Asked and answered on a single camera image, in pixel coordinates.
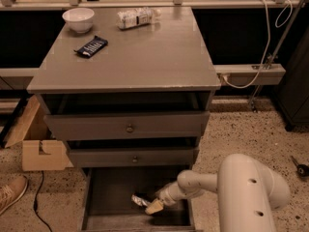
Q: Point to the black tool on floor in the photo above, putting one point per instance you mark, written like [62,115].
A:
[302,170]

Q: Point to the grey top drawer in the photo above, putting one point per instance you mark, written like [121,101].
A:
[127,125]

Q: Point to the wooden box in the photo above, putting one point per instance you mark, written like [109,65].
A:
[38,150]

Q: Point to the dark blue snack bar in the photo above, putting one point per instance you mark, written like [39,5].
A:
[92,47]

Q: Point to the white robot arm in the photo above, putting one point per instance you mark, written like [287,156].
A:
[248,193]

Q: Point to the clear plastic water bottle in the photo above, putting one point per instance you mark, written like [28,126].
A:
[137,17]

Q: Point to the grey open bottom drawer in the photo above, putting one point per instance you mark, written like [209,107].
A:
[108,206]

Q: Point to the grey drawer cabinet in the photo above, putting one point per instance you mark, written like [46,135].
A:
[159,68]

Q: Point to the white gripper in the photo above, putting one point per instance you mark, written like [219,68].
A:
[166,195]

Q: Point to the tan sneaker shoe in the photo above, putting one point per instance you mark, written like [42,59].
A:
[12,192]

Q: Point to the white ceramic bowl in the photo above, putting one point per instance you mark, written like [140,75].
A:
[79,20]

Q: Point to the grey middle drawer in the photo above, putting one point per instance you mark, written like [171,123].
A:
[133,157]

